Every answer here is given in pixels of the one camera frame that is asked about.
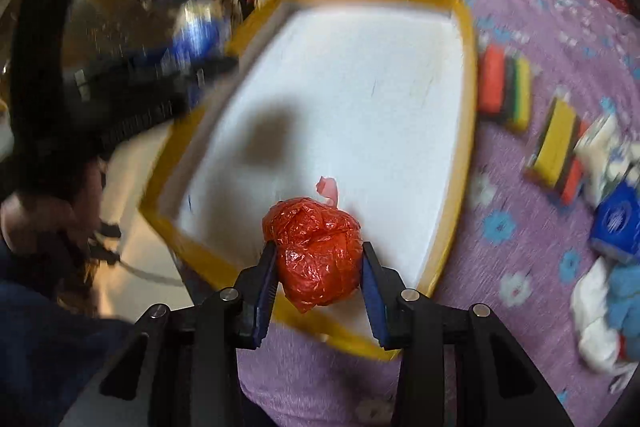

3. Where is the person's left forearm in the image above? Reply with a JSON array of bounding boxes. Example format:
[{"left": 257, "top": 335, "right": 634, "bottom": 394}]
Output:
[{"left": 0, "top": 237, "right": 136, "bottom": 427}]

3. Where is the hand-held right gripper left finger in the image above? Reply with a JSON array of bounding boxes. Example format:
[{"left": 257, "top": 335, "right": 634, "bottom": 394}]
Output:
[{"left": 60, "top": 241, "right": 281, "bottom": 427}]

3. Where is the person's left hand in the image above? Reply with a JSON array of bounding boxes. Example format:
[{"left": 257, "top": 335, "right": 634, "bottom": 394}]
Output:
[{"left": 0, "top": 162, "right": 101, "bottom": 278}]

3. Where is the yellow-rimmed cardboard box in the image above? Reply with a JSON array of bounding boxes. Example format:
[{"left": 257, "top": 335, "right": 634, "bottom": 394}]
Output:
[{"left": 139, "top": 0, "right": 475, "bottom": 362}]

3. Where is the yellow black red sponge pack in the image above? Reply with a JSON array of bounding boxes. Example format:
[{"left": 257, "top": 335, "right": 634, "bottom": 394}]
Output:
[{"left": 524, "top": 97, "right": 591, "bottom": 208}]

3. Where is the red green yellow sponge pack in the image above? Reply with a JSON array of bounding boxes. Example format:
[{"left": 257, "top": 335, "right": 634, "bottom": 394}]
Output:
[{"left": 477, "top": 44, "right": 532, "bottom": 130}]

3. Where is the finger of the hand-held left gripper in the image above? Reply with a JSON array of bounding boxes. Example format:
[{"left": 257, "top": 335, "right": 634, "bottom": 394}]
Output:
[
  {"left": 100, "top": 56, "right": 241, "bottom": 152},
  {"left": 75, "top": 0, "right": 228, "bottom": 100}
]

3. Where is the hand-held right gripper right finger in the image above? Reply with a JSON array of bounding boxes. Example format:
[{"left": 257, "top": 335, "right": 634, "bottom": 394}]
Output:
[{"left": 361, "top": 241, "right": 576, "bottom": 427}]

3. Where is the blue towel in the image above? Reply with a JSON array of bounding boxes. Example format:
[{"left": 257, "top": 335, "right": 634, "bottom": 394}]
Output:
[{"left": 602, "top": 264, "right": 640, "bottom": 343}]

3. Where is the floral blue tissue pack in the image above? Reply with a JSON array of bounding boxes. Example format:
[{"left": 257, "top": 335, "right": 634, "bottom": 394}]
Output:
[{"left": 589, "top": 182, "right": 640, "bottom": 264}]

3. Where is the white stained cloth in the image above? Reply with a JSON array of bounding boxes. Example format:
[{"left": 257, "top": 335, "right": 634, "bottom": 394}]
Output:
[{"left": 570, "top": 257, "right": 636, "bottom": 375}]

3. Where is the red plastic bag ball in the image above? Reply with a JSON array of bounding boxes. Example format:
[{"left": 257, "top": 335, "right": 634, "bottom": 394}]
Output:
[{"left": 262, "top": 176, "right": 363, "bottom": 314}]

